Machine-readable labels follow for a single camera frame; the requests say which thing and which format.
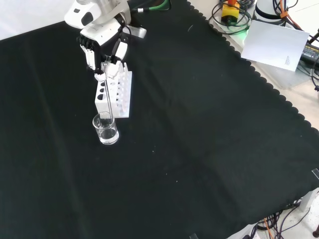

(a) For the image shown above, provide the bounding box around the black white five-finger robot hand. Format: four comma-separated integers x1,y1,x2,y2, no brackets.
76,18,132,83

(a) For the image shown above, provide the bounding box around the white test tube rack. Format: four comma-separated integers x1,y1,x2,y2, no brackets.
94,62,133,118

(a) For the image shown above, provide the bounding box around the clear glass beaker with water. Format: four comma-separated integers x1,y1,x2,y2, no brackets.
92,112,120,145

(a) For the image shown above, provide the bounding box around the black bench cloth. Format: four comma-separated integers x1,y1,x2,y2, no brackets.
0,0,319,239

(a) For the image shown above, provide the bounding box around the yellow stop button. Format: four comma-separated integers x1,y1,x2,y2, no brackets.
221,0,241,23

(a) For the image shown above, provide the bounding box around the pale board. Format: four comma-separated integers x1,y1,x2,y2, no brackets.
241,19,311,73

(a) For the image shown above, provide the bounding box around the black power adapter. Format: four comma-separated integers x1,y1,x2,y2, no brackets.
300,41,319,63

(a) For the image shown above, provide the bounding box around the green cable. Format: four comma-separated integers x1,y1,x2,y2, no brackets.
132,0,172,13

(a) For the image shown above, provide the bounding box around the orange cable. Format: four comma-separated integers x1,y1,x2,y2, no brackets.
263,216,275,239

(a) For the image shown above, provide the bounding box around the aluminium bench frame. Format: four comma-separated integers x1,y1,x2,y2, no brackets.
298,188,319,212

